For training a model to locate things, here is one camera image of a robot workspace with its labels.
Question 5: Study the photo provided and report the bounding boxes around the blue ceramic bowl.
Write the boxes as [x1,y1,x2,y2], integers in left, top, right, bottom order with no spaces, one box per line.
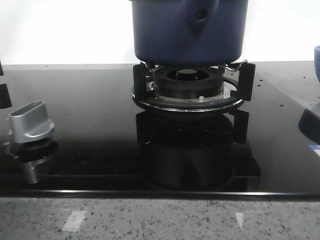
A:
[314,45,320,82]

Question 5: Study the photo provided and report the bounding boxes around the black pot support grate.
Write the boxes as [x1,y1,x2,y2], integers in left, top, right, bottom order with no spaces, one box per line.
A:
[132,60,256,114]

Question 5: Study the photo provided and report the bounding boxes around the blue cooking pot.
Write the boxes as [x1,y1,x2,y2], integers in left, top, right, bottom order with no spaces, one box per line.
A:
[131,0,249,67]

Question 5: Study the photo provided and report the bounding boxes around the black gas burner head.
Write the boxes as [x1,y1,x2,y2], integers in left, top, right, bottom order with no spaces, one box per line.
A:
[153,66,223,99]

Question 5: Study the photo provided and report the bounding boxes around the black glass stove top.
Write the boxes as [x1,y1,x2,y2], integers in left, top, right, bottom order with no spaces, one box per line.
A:
[0,61,320,200]

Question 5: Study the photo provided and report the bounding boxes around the silver stove control knob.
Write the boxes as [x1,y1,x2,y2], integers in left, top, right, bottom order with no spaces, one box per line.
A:
[8,101,55,144]

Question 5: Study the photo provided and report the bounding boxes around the black left burner grate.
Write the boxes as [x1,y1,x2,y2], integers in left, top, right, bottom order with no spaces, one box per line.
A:
[0,61,13,109]

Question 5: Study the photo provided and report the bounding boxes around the blue label sticker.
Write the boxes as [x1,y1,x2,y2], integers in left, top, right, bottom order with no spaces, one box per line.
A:
[309,144,320,157]

